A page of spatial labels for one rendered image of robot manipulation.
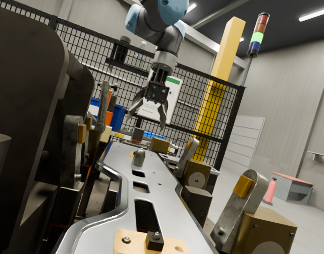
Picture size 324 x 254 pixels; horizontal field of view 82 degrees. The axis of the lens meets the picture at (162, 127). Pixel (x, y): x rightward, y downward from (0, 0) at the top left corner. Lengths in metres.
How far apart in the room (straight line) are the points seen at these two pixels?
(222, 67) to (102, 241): 1.33
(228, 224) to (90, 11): 10.18
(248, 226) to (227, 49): 1.29
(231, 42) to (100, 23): 8.99
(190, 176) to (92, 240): 0.46
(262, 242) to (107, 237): 0.21
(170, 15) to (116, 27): 9.83
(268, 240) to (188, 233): 0.12
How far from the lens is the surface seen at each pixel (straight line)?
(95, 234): 0.24
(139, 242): 0.24
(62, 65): 0.22
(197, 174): 0.65
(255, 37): 1.57
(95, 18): 10.24
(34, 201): 0.35
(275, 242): 0.35
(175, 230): 0.29
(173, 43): 0.65
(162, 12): 0.51
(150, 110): 1.21
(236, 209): 0.32
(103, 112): 0.64
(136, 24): 0.62
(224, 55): 1.47
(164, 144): 0.92
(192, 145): 0.63
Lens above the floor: 1.13
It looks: 1 degrees down
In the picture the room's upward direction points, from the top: 17 degrees clockwise
